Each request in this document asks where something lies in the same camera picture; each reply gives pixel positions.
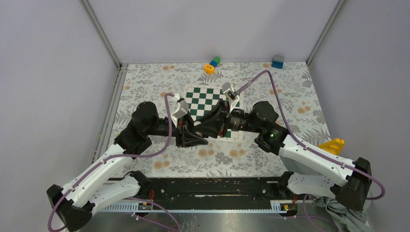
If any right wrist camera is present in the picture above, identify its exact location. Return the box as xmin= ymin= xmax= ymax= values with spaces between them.
xmin=221 ymin=82 xmax=240 ymax=113

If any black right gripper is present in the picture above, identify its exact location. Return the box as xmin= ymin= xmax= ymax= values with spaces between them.
xmin=192 ymin=99 xmax=262 ymax=139

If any aluminium frame rail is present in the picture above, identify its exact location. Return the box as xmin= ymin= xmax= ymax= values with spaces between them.
xmin=90 ymin=63 xmax=129 ymax=164

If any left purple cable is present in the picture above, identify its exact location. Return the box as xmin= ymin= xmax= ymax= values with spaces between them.
xmin=47 ymin=93 xmax=182 ymax=232

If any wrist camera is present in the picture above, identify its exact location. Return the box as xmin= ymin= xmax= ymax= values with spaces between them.
xmin=170 ymin=94 xmax=189 ymax=126
xmin=221 ymin=82 xmax=240 ymax=113

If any grey cloth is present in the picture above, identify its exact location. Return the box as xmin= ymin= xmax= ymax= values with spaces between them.
xmin=280 ymin=156 xmax=374 ymax=232

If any purple cable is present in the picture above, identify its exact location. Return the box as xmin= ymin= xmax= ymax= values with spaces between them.
xmin=236 ymin=70 xmax=386 ymax=232
xmin=47 ymin=93 xmax=182 ymax=232

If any orange round toy brick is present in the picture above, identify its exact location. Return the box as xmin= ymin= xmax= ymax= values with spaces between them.
xmin=204 ymin=64 xmax=215 ymax=74

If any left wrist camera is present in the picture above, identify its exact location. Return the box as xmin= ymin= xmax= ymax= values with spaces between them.
xmin=170 ymin=94 xmax=189 ymax=126

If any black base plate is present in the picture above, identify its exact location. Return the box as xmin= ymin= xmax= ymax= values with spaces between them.
xmin=105 ymin=176 xmax=308 ymax=212

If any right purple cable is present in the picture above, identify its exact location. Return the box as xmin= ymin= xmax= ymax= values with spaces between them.
xmin=236 ymin=70 xmax=386 ymax=232

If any blue green toy block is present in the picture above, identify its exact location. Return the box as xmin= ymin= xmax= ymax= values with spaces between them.
xmin=209 ymin=56 xmax=220 ymax=68

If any blue grey toy brick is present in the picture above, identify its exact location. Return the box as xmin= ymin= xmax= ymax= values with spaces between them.
xmin=271 ymin=55 xmax=285 ymax=69

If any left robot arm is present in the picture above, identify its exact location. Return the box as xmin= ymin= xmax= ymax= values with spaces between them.
xmin=46 ymin=99 xmax=208 ymax=232

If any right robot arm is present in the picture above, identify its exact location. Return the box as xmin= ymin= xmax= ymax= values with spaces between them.
xmin=194 ymin=99 xmax=372 ymax=211

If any yellow toy piece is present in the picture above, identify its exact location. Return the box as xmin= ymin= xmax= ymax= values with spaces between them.
xmin=318 ymin=138 xmax=345 ymax=156

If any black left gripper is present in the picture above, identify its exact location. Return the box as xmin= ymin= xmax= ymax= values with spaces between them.
xmin=146 ymin=111 xmax=209 ymax=148

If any green white chessboard mat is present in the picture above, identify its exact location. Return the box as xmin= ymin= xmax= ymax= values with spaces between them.
xmin=184 ymin=85 xmax=243 ymax=143

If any floral tablecloth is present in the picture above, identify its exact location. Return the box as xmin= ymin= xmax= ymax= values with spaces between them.
xmin=110 ymin=61 xmax=331 ymax=178

